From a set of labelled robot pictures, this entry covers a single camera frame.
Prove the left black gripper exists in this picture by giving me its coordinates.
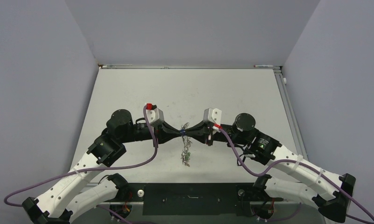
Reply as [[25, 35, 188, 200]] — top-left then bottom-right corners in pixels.
[[120, 120, 181, 148]]

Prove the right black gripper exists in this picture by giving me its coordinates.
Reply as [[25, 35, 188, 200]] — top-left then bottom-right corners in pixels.
[[184, 119, 249, 145]]

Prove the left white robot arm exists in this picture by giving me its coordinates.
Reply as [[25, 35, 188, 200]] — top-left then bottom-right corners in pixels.
[[22, 105, 186, 224]]

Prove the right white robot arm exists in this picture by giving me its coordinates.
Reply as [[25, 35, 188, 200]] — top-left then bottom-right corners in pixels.
[[180, 108, 356, 223]]

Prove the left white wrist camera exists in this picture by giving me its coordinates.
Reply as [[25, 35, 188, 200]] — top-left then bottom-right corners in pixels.
[[144, 103, 165, 127]]

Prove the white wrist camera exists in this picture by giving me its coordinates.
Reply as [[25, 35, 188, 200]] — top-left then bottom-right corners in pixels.
[[203, 108, 222, 134], [144, 103, 165, 127]]

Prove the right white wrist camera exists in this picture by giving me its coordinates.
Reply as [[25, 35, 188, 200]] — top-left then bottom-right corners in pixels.
[[203, 108, 222, 134]]

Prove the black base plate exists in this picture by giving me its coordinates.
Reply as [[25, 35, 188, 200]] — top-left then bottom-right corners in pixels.
[[106, 183, 281, 217]]

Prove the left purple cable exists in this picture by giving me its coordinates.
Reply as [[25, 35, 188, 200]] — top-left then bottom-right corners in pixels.
[[3, 105, 159, 224]]

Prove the purple cable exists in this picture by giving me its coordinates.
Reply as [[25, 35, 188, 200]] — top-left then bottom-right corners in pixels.
[[3, 105, 159, 224], [218, 126, 374, 224]]

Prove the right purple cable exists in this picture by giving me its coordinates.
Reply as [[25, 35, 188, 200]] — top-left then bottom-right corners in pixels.
[[218, 126, 374, 224]]

